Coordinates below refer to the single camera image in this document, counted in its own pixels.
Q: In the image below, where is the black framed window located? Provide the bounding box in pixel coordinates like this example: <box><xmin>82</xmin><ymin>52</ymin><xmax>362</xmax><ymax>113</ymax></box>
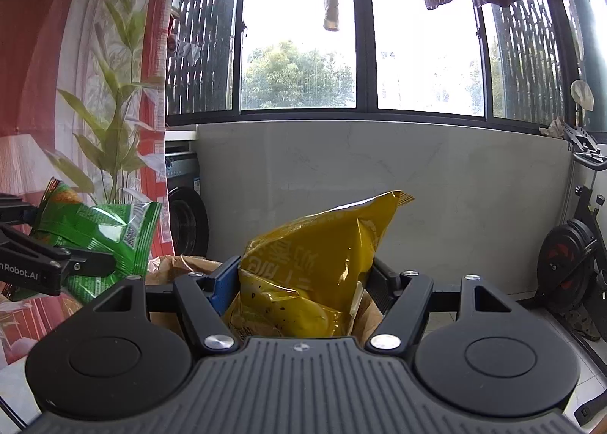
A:
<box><xmin>164</xmin><ymin>0</ymin><xmax>607</xmax><ymax>135</ymax></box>

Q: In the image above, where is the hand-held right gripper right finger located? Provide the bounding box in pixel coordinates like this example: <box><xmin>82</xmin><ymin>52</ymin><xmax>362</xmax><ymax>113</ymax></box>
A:
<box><xmin>363</xmin><ymin>258</ymin><xmax>519</xmax><ymax>352</ymax></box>

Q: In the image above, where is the black exercise bike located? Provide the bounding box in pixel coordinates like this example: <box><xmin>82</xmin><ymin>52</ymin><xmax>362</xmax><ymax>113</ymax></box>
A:
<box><xmin>536</xmin><ymin>120</ymin><xmax>607</xmax><ymax>355</ymax></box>

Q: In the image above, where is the beige cloth on handlebar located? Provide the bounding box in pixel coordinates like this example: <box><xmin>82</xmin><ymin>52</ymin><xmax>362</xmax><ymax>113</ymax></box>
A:
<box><xmin>539</xmin><ymin>117</ymin><xmax>577</xmax><ymax>139</ymax></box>

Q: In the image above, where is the white hanging bag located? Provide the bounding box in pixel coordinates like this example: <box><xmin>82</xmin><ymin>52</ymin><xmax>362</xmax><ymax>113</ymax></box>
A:
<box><xmin>570</xmin><ymin>80</ymin><xmax>595</xmax><ymax>110</ymax></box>

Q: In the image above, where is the yellow chip bag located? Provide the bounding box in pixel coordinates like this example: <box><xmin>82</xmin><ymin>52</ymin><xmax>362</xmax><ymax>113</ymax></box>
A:
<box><xmin>223</xmin><ymin>190</ymin><xmax>415</xmax><ymax>339</ymax></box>

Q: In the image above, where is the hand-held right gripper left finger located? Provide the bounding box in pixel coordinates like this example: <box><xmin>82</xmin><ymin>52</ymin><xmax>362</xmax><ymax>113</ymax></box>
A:
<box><xmin>92</xmin><ymin>255</ymin><xmax>244</xmax><ymax>353</ymax></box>

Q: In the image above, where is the dark washing machine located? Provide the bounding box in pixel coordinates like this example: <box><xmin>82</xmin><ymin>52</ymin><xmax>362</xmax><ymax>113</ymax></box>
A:
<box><xmin>164</xmin><ymin>152</ymin><xmax>210</xmax><ymax>258</ymax></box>

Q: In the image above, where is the grey plastic bag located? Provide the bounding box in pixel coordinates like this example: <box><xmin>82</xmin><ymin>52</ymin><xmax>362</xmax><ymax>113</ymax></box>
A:
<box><xmin>176</xmin><ymin>42</ymin><xmax>203</xmax><ymax>64</ymax></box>

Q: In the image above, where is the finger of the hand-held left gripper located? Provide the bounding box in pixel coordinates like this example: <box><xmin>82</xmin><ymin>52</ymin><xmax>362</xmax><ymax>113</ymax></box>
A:
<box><xmin>0</xmin><ymin>225</ymin><xmax>117</xmax><ymax>298</ymax></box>
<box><xmin>0</xmin><ymin>194</ymin><xmax>42</xmax><ymax>229</ymax></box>

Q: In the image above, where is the pair of slippers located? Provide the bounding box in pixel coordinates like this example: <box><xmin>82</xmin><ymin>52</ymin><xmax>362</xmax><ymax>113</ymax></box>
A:
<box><xmin>562</xmin><ymin>308</ymin><xmax>601</xmax><ymax>343</ymax></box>

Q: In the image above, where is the beige hanging sock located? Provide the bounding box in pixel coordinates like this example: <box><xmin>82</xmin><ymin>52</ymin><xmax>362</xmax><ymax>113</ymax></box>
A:
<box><xmin>323</xmin><ymin>0</ymin><xmax>341</xmax><ymax>33</ymax></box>

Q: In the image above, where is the green snack bag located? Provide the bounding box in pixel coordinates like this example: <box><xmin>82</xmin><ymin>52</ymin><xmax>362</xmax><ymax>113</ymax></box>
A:
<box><xmin>9</xmin><ymin>178</ymin><xmax>163</xmax><ymax>304</ymax></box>

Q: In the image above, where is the red white printed curtain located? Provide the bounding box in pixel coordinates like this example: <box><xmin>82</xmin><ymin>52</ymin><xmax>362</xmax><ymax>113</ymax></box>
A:
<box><xmin>0</xmin><ymin>0</ymin><xmax>187</xmax><ymax>416</ymax></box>

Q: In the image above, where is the red hanging item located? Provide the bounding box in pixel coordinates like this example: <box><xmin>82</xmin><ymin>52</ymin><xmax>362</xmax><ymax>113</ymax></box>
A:
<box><xmin>167</xmin><ymin>12</ymin><xmax>180</xmax><ymax>56</ymax></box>

